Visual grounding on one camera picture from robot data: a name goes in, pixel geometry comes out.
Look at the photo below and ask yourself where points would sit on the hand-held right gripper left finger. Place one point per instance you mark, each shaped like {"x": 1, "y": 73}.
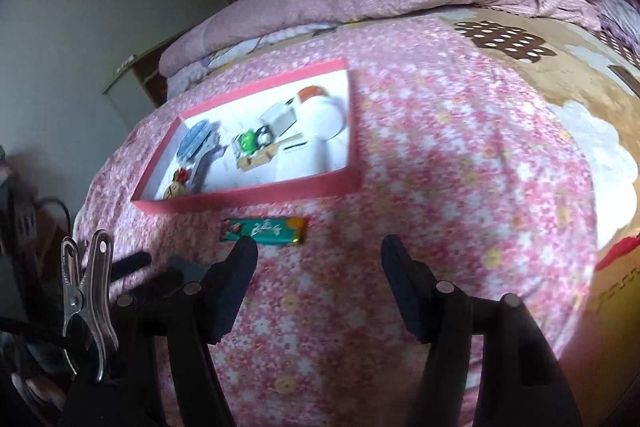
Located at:
{"x": 235, "y": 287}

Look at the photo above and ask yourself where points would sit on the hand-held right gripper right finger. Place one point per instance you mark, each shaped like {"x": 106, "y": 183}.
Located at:
{"x": 402, "y": 287}

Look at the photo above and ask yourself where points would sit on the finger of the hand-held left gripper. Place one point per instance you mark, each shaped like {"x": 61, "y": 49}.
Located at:
{"x": 182, "y": 268}
{"x": 131, "y": 266}

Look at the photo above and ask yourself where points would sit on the green candy packet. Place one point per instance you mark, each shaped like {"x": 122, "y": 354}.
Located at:
{"x": 265, "y": 230}

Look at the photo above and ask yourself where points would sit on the pink cardboard box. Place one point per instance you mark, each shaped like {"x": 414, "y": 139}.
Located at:
{"x": 260, "y": 189}

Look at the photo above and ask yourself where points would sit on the grey curved plastic hook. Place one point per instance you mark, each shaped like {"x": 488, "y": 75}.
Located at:
{"x": 206, "y": 169}

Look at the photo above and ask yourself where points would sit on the blue correction tape dispenser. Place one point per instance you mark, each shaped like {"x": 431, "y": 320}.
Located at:
{"x": 197, "y": 141}

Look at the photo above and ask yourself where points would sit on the small wooden block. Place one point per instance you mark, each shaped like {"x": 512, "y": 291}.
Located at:
{"x": 257, "y": 158}

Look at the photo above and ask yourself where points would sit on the green white toy figure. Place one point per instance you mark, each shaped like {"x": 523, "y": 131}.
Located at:
{"x": 250, "y": 142}

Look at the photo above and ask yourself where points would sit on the grey block with holes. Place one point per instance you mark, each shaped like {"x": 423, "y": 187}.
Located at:
{"x": 280, "y": 119}

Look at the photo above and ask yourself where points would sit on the white cup with orange label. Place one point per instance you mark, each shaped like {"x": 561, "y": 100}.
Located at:
{"x": 322, "y": 114}

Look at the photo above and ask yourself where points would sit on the metal spring clip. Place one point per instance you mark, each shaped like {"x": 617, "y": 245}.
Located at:
{"x": 90, "y": 302}

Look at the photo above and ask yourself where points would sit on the small round-faced doll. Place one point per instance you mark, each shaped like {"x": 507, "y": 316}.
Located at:
{"x": 176, "y": 188}

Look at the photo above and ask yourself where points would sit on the pink floral bedsheet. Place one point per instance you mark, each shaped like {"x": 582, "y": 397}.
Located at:
{"x": 425, "y": 187}

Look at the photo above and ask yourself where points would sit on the white plastic case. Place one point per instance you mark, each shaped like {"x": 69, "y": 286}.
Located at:
{"x": 300, "y": 159}

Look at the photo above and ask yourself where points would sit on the small wooden shelf cabinet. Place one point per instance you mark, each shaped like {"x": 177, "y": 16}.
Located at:
{"x": 132, "y": 82}

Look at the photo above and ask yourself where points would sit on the tan printed blanket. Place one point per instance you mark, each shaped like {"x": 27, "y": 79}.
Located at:
{"x": 575, "y": 87}

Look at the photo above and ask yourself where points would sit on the purple ruffled pillow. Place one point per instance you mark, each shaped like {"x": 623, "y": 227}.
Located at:
{"x": 620, "y": 17}

